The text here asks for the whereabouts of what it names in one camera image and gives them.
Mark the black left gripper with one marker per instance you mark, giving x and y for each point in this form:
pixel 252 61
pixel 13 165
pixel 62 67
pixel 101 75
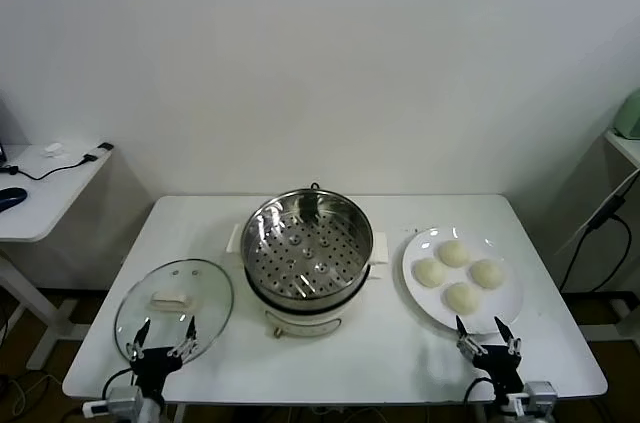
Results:
pixel 155 363

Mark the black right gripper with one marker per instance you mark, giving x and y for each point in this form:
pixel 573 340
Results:
pixel 497 363

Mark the white steamed baozi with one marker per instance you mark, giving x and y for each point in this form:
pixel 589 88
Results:
pixel 462 297
pixel 452 253
pixel 486 273
pixel 429 272

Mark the stainless steel steamer basket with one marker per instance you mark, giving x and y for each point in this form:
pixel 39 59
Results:
pixel 265 243

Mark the white round plate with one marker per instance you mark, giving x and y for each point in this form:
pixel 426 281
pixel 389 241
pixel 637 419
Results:
pixel 505 303

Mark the white electric cooker base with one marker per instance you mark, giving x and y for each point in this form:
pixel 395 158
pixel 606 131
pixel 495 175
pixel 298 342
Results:
pixel 300 325

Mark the small white desk object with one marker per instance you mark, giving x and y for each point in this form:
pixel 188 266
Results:
pixel 54 149

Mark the white side table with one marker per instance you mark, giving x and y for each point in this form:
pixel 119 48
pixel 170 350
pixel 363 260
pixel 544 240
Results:
pixel 625 145

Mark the pale green appliance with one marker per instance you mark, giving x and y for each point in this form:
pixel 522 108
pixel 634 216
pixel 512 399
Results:
pixel 630 118

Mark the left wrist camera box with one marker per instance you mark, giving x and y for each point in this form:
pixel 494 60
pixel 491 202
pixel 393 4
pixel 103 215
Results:
pixel 125 399

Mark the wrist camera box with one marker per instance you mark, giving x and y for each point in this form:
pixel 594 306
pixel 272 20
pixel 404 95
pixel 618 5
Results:
pixel 125 399
pixel 540 395

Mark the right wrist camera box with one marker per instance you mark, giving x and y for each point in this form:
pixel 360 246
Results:
pixel 540 395

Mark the white wall shelf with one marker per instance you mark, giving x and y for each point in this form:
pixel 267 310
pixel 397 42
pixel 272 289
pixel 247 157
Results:
pixel 50 203

